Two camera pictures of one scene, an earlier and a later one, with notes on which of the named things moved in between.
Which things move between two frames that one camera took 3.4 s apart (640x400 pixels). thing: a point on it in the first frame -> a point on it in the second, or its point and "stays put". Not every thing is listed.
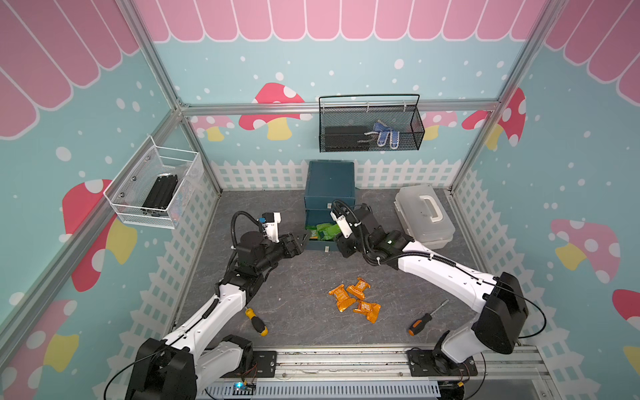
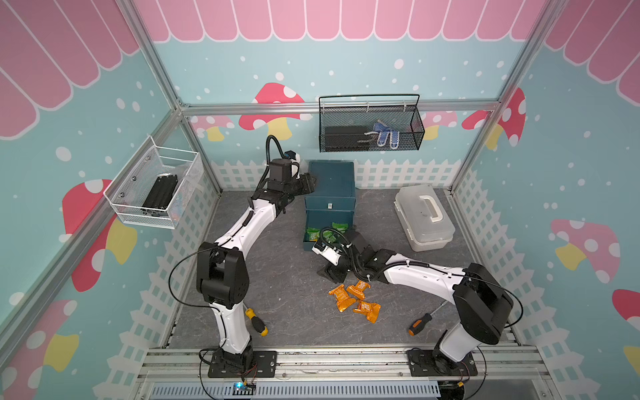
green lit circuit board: x=242 y=388 stays put
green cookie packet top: x=314 y=236 stays put
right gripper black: x=342 y=247 -> x=330 y=272
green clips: x=327 y=232 -> x=340 y=227
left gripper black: x=297 y=248 -> x=307 y=186
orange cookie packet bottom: x=371 y=310 stays put
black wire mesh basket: x=370 y=128 stays put
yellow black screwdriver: x=257 y=322 stays put
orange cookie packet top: x=358 y=289 stays put
